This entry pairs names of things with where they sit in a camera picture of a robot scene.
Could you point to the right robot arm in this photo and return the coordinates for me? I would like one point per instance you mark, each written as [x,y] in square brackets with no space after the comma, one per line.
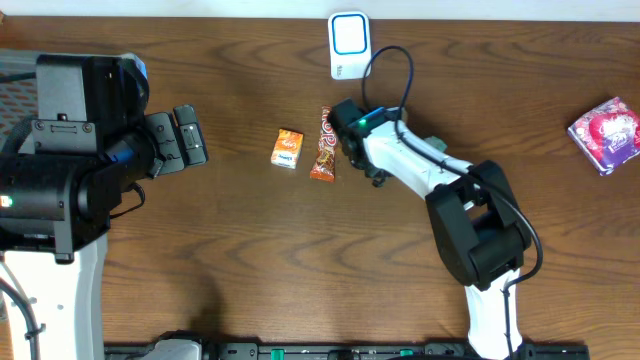
[478,229]

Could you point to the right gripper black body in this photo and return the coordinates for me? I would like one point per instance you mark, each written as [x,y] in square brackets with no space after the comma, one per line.
[370,171]

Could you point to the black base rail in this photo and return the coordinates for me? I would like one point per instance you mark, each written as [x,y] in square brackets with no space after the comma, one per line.
[186,345]

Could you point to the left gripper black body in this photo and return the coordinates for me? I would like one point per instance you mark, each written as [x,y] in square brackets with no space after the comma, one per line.
[163,143]

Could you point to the dark grey plastic basket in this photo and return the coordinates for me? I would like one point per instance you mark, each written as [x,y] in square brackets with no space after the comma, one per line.
[18,98]

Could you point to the teal snack packet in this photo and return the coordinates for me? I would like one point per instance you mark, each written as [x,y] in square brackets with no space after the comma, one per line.
[437,143]

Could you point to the orange Top chocolate bar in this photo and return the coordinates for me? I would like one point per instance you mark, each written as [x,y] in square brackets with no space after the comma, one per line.
[324,164]

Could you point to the small orange box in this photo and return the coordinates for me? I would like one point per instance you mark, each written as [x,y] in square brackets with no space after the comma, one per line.
[287,149]

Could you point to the red purple snack packet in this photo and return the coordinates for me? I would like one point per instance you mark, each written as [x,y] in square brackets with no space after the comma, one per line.
[608,135]

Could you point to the white barcode scanner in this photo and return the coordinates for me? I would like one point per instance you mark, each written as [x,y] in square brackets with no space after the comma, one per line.
[349,45]

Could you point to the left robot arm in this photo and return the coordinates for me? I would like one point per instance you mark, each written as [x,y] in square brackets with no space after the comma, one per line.
[64,171]

